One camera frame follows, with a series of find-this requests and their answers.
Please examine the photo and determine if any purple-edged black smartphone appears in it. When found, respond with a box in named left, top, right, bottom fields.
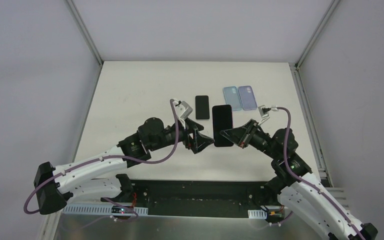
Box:
left=212, top=104, right=234, bottom=148

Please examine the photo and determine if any purple phone case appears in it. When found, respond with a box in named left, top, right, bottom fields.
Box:
left=237, top=85, right=258, bottom=111

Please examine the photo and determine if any light blue phone case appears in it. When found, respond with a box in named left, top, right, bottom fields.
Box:
left=222, top=86, right=242, bottom=111

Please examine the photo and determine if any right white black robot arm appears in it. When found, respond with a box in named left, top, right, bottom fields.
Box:
left=220, top=119, right=378, bottom=240

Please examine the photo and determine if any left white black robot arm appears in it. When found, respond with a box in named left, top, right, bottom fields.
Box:
left=33, top=117, right=214, bottom=215

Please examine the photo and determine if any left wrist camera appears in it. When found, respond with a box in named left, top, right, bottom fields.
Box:
left=172, top=99, right=193, bottom=121

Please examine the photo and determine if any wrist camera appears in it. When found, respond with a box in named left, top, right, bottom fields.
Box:
left=257, top=105, right=272, bottom=126
left=172, top=99, right=193, bottom=121

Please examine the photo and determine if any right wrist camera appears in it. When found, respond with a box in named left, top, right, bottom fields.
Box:
left=257, top=105, right=272, bottom=126

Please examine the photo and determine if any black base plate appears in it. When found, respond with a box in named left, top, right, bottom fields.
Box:
left=112, top=179, right=286, bottom=218

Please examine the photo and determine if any right white cable duct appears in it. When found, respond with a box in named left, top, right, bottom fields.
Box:
left=247, top=209, right=268, bottom=220

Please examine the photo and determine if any right aluminium frame post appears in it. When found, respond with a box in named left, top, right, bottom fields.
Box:
left=294, top=0, right=342, bottom=70

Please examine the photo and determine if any aluminium frame post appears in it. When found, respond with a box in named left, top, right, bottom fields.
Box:
left=294, top=0, right=342, bottom=70
left=64, top=0, right=104, bottom=67

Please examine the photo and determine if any left aluminium frame post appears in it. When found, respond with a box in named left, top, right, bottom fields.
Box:
left=64, top=0, right=104, bottom=67

